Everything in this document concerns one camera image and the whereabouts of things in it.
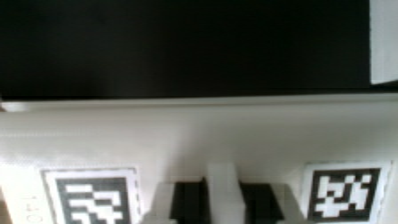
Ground white cabinet door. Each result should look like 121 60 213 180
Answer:
171 102 398 224
0 109 185 224

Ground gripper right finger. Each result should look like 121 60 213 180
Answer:
240 183 284 224

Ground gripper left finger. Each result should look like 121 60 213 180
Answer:
169 179 210 224

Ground white cabinet body box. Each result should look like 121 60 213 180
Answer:
0 92 398 113

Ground white obstacle fence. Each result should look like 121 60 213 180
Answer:
370 0 398 84

